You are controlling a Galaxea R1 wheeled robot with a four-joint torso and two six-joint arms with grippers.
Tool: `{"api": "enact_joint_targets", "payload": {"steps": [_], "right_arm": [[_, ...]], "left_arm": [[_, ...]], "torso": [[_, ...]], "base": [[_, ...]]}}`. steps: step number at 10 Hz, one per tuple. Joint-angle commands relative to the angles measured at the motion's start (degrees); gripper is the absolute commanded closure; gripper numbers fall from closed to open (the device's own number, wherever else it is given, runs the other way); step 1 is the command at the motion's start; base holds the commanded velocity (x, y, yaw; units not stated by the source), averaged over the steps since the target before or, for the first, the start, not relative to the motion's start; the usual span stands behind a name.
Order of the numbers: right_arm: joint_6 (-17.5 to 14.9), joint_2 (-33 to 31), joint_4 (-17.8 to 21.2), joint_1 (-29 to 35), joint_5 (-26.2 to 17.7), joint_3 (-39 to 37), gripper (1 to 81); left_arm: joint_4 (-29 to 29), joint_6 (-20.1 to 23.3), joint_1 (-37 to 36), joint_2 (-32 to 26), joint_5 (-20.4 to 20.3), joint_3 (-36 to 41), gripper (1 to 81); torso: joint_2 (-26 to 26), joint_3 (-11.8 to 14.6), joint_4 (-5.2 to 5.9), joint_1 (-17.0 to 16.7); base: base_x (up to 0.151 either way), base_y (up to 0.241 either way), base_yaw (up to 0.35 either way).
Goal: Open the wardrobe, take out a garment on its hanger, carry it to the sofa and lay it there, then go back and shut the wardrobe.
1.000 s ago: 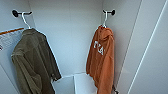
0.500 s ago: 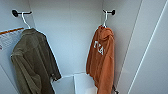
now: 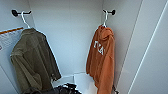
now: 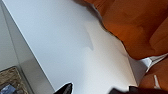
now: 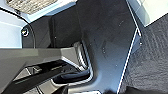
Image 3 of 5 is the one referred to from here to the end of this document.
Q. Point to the orange hoodie with white print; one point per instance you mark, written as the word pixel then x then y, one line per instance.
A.
pixel 101 60

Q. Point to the white clothes hanger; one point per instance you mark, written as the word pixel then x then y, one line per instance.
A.
pixel 24 18
pixel 104 18

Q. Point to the white wardrobe door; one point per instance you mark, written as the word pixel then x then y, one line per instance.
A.
pixel 150 66

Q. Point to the white wardrobe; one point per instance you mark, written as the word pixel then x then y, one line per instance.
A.
pixel 70 40

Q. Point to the black wardrobe hook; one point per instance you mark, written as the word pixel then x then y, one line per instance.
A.
pixel 15 13
pixel 112 12

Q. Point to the olive green jacket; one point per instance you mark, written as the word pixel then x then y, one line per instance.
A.
pixel 33 60

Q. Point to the dark door hinge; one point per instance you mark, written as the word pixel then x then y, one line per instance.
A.
pixel 115 90

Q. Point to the white sticker with orange bar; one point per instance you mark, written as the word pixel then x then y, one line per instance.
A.
pixel 10 38

